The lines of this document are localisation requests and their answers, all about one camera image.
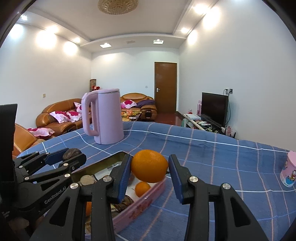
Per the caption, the printed paper in tin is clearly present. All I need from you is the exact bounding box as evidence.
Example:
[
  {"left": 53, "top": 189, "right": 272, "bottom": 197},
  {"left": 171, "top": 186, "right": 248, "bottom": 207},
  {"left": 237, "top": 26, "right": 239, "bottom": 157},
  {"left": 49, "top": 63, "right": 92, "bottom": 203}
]
[{"left": 93, "top": 162, "right": 121, "bottom": 180}]

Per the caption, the brown wooden door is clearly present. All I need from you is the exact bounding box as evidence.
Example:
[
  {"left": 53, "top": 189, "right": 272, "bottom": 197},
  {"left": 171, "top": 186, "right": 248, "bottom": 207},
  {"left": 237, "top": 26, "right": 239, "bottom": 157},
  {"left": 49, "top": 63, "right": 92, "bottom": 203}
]
[{"left": 154, "top": 62, "right": 177, "bottom": 113}]

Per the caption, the lilac electric kettle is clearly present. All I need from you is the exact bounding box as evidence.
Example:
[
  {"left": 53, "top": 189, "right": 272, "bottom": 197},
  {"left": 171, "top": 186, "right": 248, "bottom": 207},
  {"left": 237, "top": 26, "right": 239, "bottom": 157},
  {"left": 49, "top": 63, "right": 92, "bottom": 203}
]
[{"left": 81, "top": 88, "right": 124, "bottom": 145}]

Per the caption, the large orange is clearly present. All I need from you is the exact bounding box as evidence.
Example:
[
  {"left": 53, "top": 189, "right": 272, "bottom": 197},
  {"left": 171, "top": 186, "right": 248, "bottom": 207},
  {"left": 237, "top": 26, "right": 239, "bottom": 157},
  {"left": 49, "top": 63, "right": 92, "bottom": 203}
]
[{"left": 86, "top": 202, "right": 92, "bottom": 216}]

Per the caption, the wrinkled dark passion fruit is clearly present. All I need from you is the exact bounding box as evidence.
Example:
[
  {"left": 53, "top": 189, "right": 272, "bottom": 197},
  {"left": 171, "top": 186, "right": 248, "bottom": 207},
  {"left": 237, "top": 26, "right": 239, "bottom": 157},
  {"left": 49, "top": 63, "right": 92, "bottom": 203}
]
[{"left": 111, "top": 195, "right": 133, "bottom": 213}]

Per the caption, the brown leather sofa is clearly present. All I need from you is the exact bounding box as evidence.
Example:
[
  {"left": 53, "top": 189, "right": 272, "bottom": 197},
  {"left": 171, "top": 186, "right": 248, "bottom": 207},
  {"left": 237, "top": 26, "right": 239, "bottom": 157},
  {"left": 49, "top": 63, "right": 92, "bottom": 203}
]
[{"left": 36, "top": 98, "right": 83, "bottom": 137}]

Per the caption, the low tv stand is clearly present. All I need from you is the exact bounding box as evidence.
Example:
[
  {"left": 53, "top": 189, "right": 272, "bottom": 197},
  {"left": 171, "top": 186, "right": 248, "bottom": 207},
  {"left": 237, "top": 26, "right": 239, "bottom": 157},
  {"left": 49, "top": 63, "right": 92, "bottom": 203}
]
[{"left": 181, "top": 113, "right": 237, "bottom": 138}]

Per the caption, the round ceiling lamp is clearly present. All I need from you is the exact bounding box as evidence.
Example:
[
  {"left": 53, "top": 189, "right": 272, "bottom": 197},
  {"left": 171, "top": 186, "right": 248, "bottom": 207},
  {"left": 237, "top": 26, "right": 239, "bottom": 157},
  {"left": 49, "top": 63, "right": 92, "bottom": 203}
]
[{"left": 98, "top": 0, "right": 138, "bottom": 15}]

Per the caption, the pink cartoon mug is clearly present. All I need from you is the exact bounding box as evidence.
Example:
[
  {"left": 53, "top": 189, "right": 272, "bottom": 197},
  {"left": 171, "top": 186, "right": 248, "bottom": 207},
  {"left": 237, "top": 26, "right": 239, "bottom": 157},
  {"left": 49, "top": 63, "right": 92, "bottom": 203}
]
[{"left": 280, "top": 151, "right": 296, "bottom": 187}]

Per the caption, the wall power socket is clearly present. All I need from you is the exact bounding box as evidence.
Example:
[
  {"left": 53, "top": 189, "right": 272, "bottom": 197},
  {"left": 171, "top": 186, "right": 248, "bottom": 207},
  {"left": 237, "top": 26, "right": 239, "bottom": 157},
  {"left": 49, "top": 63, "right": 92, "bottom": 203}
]
[{"left": 223, "top": 88, "right": 233, "bottom": 95}]

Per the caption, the person's left hand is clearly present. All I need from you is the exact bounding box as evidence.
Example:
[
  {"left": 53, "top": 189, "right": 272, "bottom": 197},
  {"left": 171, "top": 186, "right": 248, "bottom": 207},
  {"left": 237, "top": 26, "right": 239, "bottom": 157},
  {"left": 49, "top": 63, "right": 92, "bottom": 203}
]
[{"left": 8, "top": 215, "right": 44, "bottom": 232}]

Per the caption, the small orange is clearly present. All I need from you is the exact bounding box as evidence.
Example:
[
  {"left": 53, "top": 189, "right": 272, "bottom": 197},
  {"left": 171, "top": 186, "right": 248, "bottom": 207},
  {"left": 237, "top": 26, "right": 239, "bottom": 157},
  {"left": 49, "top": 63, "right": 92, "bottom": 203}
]
[{"left": 131, "top": 150, "right": 168, "bottom": 183}]

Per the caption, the brown leather armchair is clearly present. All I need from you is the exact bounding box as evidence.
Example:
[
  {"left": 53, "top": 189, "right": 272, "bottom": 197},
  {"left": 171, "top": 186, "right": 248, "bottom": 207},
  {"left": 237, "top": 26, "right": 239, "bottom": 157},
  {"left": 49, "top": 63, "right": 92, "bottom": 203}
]
[{"left": 120, "top": 93, "right": 158, "bottom": 121}]

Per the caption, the blue checked tablecloth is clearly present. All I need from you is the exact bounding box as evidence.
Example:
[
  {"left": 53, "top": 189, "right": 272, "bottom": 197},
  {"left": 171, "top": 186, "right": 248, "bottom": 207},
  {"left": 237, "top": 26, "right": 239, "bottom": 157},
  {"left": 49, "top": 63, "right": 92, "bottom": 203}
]
[{"left": 19, "top": 121, "right": 295, "bottom": 240}]

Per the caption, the black television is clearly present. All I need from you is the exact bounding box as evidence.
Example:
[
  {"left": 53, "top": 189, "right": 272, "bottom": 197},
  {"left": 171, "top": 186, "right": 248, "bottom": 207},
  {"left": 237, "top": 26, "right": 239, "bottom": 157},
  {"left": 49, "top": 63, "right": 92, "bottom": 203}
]
[{"left": 201, "top": 92, "right": 229, "bottom": 127}]

